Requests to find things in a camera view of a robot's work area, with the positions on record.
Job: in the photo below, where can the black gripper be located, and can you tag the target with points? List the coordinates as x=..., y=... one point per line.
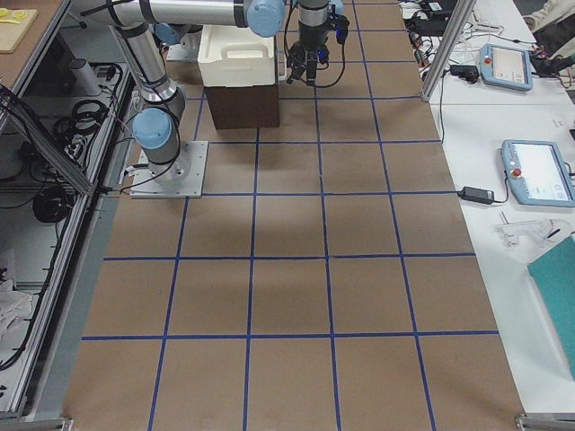
x=308, y=37

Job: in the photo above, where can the white plastic tray box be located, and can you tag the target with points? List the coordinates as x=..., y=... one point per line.
x=235, y=57

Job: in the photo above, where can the dark brown wooden cabinet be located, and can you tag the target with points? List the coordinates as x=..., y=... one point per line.
x=244, y=107

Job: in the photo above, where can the blue teach pendant far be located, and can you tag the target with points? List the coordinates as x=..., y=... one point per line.
x=505, y=67

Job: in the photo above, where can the blue teach pendant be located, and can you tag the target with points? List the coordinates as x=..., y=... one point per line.
x=537, y=173
x=505, y=67

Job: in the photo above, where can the black power adapter right table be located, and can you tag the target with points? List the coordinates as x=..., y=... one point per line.
x=471, y=194

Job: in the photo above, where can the blue teach pendant near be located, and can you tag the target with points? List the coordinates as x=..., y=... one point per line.
x=537, y=173

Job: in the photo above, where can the wooden board yellow pieces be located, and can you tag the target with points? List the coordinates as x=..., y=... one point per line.
x=14, y=25

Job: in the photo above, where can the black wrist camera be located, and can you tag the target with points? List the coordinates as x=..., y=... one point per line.
x=340, y=24

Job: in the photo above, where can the aluminium frame post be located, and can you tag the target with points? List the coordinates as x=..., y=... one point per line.
x=454, y=29

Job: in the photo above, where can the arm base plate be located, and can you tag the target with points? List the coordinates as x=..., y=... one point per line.
x=182, y=179

